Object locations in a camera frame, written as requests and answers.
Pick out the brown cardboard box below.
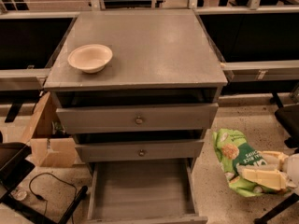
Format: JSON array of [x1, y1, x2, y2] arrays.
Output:
[[21, 92, 78, 168]]

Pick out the black office chair left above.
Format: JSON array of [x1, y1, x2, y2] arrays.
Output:
[[0, 133, 88, 224]]

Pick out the green rice chip bag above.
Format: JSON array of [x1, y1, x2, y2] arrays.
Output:
[[213, 129, 289, 197]]

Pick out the black office chair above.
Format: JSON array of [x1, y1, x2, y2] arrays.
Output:
[[0, 133, 88, 224], [253, 91, 299, 224]]

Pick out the brass drawer knob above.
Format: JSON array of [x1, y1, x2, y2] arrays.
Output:
[[135, 116, 144, 125], [138, 149, 146, 157]]

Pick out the black office chair right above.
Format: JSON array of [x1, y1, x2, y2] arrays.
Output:
[[253, 91, 299, 224]]

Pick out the cream white bowl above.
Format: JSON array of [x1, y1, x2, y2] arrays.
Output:
[[67, 44, 113, 74]]

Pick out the grey drawer cabinet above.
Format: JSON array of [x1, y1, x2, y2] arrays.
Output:
[[43, 8, 229, 170]]

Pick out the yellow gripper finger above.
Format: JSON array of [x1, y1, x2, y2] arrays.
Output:
[[260, 151, 289, 171], [242, 169, 287, 190]]

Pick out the brass middle drawer knob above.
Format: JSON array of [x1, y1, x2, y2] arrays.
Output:
[[138, 149, 146, 157]]

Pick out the brass top drawer knob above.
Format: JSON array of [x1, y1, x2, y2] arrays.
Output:
[[135, 116, 144, 125]]

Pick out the grey bottom drawer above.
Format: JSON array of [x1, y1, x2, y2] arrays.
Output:
[[87, 159, 207, 224]]

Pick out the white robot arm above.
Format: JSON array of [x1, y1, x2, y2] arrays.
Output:
[[237, 151, 299, 194]]

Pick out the grey drawer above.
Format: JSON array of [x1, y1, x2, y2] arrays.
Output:
[[75, 140, 204, 162], [87, 159, 207, 224], [56, 104, 218, 134]]

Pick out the grey middle drawer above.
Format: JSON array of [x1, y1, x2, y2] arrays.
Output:
[[75, 140, 204, 162]]

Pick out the grey top drawer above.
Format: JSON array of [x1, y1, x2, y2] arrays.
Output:
[[56, 104, 218, 134]]

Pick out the black cable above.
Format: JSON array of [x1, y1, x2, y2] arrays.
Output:
[[28, 172, 78, 217]]

